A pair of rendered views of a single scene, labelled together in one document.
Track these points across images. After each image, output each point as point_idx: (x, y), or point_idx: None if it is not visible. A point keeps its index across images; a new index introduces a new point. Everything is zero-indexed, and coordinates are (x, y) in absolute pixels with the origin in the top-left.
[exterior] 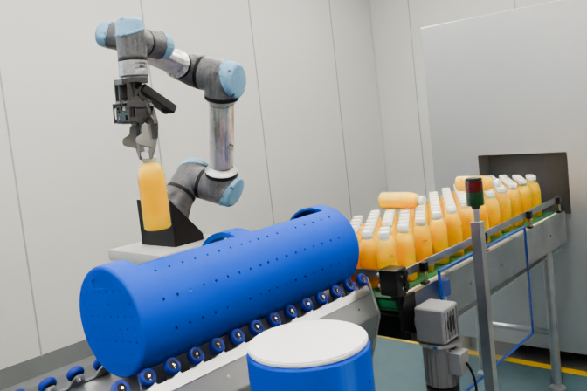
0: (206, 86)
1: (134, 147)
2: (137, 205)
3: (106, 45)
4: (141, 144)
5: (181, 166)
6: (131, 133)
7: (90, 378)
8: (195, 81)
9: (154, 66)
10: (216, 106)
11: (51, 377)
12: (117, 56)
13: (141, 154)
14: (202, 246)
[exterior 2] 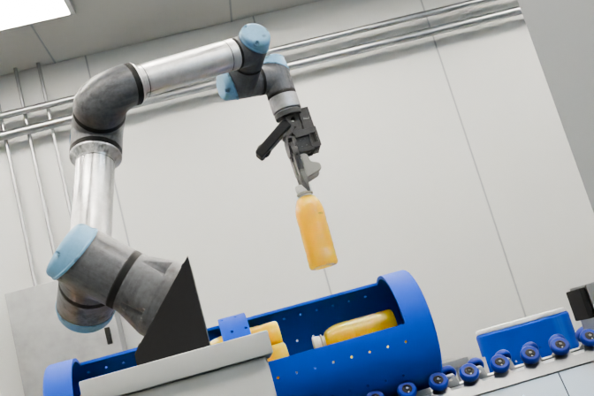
0: (122, 134)
1: (309, 175)
2: (190, 267)
3: (266, 52)
4: (314, 177)
5: (101, 232)
6: (308, 161)
7: (457, 390)
8: (125, 119)
9: (184, 80)
10: (115, 166)
11: (492, 356)
12: (293, 86)
13: (310, 186)
14: (294, 305)
